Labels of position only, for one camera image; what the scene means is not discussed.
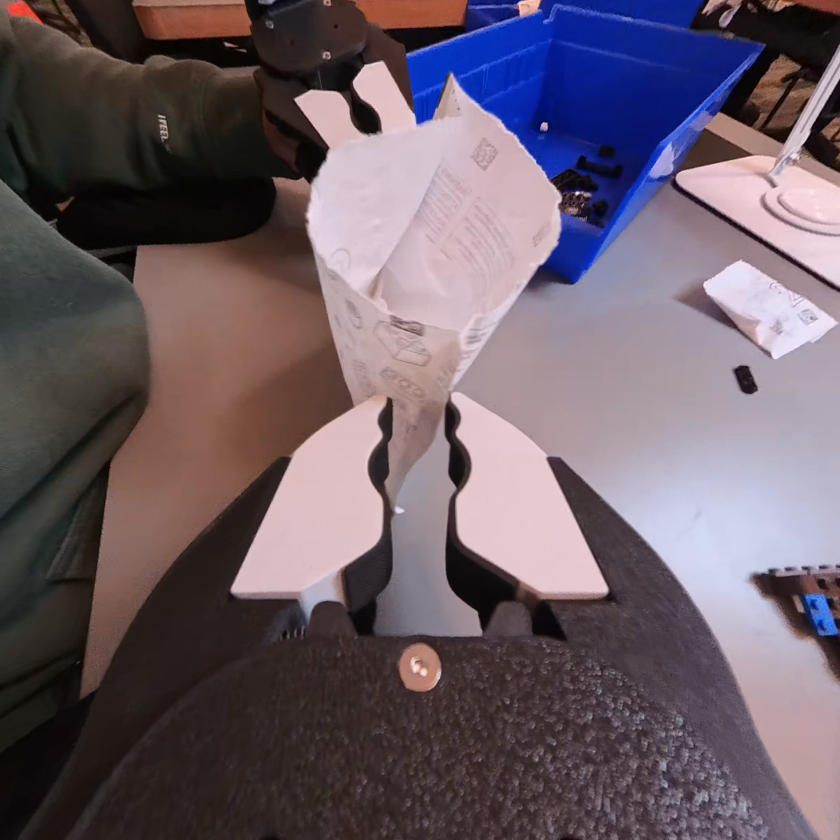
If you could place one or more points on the small black lego piece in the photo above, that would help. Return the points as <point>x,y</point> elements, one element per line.
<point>746,378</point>

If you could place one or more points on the lego pieces pile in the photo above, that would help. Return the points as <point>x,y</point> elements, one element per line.
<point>584,184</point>

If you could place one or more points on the white book stand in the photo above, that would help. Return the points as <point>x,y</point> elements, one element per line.
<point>761,190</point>

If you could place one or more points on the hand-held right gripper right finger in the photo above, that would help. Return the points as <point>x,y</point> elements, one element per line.
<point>525,525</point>

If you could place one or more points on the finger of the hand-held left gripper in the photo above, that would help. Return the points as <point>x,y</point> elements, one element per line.
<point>328,118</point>
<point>385,99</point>

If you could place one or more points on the large printed paper bag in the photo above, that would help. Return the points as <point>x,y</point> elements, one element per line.
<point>433,223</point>

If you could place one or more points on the lego car model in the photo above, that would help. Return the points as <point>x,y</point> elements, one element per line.
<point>807,591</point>

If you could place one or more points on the small numbered paper bag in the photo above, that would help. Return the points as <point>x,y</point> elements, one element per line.
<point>768,309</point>

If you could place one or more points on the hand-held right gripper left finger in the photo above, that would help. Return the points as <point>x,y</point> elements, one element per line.
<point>315,525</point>

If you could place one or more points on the blue plastic bin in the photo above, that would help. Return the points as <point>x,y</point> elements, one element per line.
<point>492,11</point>
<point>630,66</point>

